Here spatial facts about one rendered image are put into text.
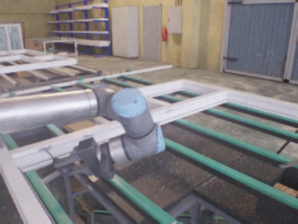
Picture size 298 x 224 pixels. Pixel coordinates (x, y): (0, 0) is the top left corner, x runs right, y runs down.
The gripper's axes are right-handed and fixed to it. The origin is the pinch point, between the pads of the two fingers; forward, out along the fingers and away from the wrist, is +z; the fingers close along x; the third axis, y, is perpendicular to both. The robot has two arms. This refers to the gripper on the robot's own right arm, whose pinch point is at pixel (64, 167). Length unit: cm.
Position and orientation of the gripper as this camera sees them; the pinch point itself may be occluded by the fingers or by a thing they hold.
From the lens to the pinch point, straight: 85.3
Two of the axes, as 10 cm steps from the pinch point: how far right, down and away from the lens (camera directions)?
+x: -3.1, -7.7, -5.6
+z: -9.4, 3.2, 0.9
